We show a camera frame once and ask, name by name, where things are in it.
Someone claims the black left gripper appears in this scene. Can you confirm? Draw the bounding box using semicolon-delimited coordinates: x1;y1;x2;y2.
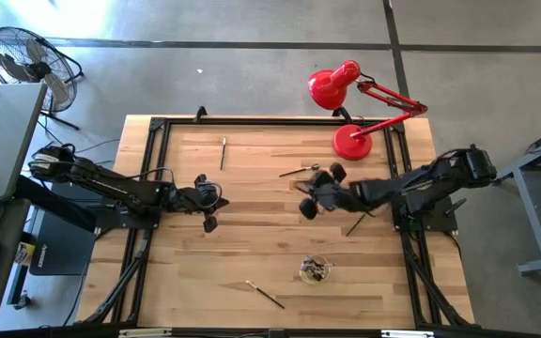
174;172;231;235

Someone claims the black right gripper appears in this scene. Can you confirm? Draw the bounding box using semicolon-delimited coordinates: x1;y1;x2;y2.
295;161;363;221

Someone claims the black makeup brush dark head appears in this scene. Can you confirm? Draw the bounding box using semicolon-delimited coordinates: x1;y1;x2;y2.
278;163;321;178

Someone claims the long black brush pale tip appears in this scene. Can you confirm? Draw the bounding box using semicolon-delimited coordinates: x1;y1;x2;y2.
244;279;286;310

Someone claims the red desk lamp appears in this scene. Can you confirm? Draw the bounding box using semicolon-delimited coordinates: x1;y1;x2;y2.
307;59;429;162

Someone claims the white label strip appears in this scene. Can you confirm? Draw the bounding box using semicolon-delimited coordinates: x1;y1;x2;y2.
381;330;436;338
118;328;173;337

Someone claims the black floor fan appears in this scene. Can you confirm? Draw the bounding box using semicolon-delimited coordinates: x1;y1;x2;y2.
0;25;85;131

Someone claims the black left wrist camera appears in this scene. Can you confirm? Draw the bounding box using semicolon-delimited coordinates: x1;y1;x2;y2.
193;180;223;210

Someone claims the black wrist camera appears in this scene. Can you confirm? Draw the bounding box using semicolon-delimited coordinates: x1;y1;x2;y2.
319;185;347;210
193;180;223;210

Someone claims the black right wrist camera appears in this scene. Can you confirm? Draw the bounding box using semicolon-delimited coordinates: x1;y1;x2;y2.
319;185;347;210

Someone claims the gold wire brush holder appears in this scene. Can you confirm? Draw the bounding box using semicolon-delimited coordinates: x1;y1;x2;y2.
298;254;332;286

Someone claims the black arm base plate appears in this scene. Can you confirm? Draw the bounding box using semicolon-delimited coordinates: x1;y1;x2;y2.
94;206;162;231
392;196;459;234

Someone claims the grey metal table frame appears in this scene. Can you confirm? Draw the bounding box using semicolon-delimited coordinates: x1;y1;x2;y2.
493;119;541;277

